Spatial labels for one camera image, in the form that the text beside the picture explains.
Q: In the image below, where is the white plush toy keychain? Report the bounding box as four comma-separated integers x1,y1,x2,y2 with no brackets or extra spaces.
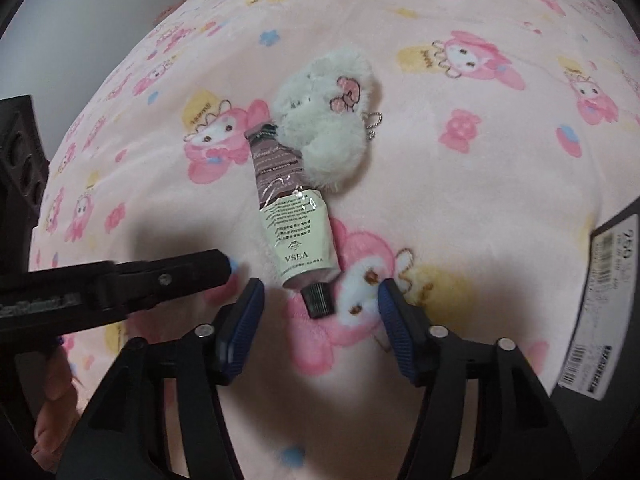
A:
270,45,386,192

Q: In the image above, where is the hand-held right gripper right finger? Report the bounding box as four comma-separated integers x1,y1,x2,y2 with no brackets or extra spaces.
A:
377,278,583,480

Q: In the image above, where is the person's left hand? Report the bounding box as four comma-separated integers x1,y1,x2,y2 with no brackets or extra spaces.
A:
30,345,88,461

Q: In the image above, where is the hand cream tube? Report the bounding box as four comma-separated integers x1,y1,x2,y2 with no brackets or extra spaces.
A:
244,122,342,321

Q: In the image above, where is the black storage box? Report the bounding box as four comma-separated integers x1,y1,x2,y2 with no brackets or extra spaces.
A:
555,210,640,403

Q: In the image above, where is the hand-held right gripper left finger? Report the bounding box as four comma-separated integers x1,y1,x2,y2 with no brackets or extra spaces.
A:
56,277,266,480

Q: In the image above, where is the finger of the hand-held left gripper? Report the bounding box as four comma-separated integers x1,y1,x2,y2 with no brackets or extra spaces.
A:
87,249,233,316

